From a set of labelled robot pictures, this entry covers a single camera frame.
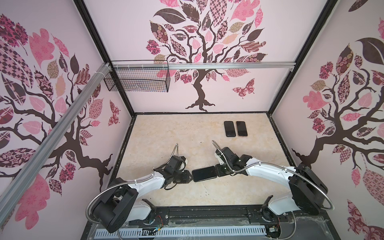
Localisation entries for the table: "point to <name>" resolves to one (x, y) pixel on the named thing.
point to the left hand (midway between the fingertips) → (191, 180)
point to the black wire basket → (138, 80)
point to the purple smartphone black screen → (241, 128)
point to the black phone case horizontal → (204, 173)
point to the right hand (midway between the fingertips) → (215, 169)
